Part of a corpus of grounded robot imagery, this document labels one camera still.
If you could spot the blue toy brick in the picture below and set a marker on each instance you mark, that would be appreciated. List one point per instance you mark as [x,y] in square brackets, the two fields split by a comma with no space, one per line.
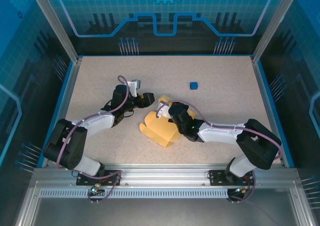
[193,85]

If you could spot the aluminium frame beam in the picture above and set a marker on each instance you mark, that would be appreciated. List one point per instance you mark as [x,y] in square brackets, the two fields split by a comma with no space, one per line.
[162,173]

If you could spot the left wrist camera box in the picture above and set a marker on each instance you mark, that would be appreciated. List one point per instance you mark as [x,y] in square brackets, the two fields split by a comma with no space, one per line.
[135,84]

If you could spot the yellow paper box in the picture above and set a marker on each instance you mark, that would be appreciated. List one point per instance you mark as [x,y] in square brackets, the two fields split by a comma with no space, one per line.
[160,128]

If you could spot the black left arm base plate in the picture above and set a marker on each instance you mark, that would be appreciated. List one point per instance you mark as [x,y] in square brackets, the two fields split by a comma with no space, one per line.
[83,179]

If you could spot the blue table edge strip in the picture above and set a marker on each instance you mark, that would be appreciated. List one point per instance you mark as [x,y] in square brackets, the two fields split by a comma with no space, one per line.
[273,106]
[59,106]

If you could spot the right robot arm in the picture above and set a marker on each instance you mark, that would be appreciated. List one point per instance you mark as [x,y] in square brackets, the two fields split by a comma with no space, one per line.
[260,143]

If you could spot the aluminium frame post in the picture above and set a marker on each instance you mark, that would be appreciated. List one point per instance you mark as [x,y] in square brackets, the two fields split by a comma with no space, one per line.
[60,31]
[270,31]

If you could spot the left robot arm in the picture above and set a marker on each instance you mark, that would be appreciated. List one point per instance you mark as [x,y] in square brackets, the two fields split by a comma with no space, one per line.
[65,146]

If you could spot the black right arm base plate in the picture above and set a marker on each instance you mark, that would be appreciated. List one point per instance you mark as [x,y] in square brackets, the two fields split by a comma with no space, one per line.
[217,178]

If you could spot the small connector with green light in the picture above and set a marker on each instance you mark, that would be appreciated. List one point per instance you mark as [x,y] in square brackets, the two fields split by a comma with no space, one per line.
[241,191]
[95,189]

